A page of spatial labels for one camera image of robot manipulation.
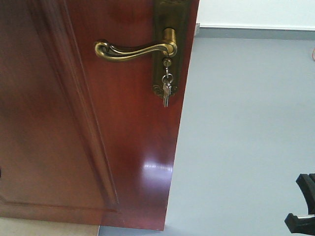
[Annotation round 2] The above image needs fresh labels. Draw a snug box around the plywood floor board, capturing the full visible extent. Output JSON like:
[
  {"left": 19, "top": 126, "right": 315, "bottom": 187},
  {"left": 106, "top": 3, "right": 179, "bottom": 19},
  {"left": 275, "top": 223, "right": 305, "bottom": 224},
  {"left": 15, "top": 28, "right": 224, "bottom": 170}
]
[{"left": 0, "top": 217, "right": 99, "bottom": 236}]

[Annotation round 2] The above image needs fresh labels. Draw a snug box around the brass door lever handle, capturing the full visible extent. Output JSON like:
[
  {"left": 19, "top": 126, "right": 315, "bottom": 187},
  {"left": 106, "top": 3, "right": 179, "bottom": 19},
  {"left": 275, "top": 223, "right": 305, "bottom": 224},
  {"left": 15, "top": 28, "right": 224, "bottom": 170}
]
[{"left": 94, "top": 28, "right": 178, "bottom": 62}]

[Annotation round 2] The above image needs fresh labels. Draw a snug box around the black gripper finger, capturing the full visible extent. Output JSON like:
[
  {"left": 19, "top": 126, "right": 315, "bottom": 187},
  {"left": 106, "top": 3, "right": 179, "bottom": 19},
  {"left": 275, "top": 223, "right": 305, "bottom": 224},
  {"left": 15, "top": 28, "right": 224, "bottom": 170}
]
[
  {"left": 284, "top": 213, "right": 315, "bottom": 234},
  {"left": 296, "top": 174, "right": 315, "bottom": 214}
]

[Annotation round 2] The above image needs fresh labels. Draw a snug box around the brown wooden door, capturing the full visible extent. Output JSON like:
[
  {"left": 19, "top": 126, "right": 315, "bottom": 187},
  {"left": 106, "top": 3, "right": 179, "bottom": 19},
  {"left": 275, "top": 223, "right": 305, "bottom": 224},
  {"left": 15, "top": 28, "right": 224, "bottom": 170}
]
[{"left": 0, "top": 0, "right": 199, "bottom": 231}]

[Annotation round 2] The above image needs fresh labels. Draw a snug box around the brass door lock plate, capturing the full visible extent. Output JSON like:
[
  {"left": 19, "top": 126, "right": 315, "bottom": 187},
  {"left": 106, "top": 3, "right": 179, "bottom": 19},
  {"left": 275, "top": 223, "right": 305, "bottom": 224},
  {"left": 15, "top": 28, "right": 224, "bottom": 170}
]
[{"left": 152, "top": 0, "right": 191, "bottom": 97}]

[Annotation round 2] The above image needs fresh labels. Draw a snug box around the silver key bunch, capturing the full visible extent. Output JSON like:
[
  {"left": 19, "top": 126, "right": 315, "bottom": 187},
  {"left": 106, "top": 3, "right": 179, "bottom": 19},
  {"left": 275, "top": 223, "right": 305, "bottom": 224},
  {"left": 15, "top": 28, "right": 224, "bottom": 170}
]
[{"left": 161, "top": 66, "right": 174, "bottom": 107}]

